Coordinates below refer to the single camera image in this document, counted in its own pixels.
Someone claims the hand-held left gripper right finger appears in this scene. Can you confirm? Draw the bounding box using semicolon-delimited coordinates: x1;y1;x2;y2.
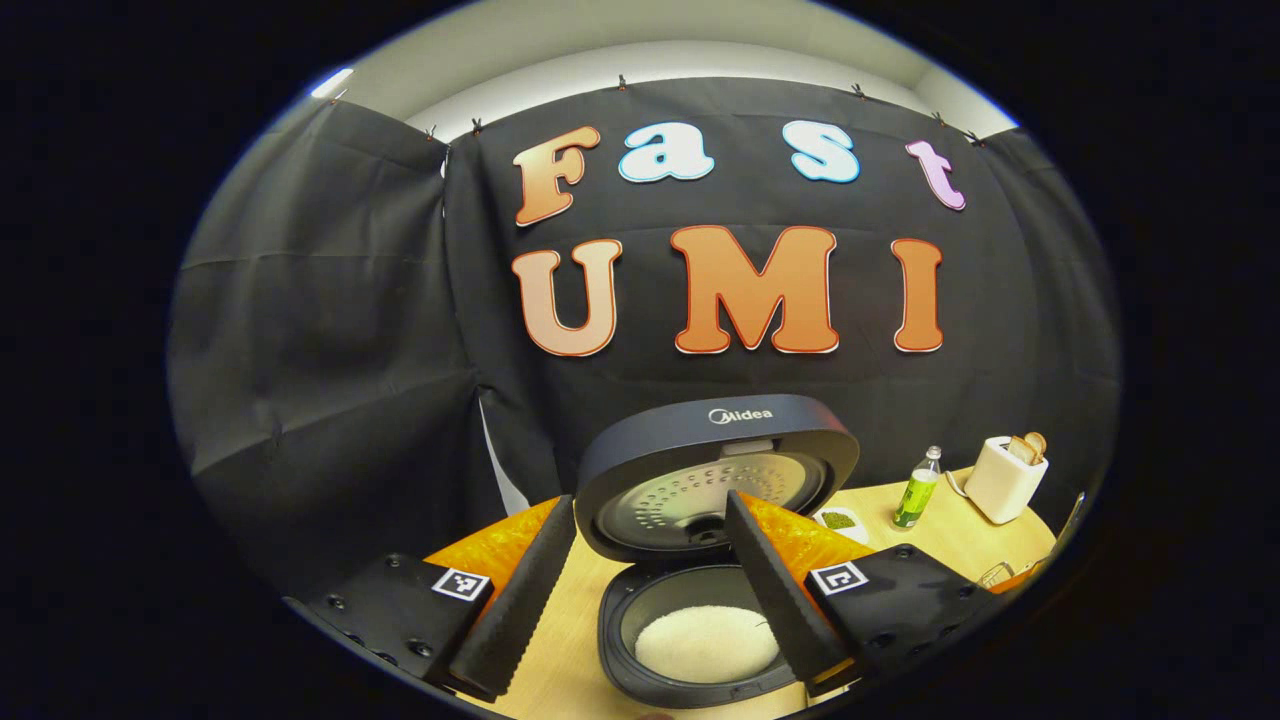
722;488;1001;699

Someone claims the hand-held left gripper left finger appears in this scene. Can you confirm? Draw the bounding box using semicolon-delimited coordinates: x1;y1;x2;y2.
283;494;581;703

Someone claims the white rice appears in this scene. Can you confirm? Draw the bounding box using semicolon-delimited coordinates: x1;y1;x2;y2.
634;604;781;685

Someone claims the dark grey rice cooker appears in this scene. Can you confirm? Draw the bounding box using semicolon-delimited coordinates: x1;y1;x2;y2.
575;393;861;711

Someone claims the white divided bean dish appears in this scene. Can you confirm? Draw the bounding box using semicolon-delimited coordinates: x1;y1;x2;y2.
815;506;869;546

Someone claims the white toaster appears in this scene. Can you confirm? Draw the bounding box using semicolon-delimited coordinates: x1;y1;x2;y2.
964;436;1049;525

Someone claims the green label plastic bottle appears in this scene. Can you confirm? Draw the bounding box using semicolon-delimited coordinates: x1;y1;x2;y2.
892;446;944;531

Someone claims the black backdrop cloth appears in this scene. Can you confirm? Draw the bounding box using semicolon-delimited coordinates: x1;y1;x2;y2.
168;78;1121;601

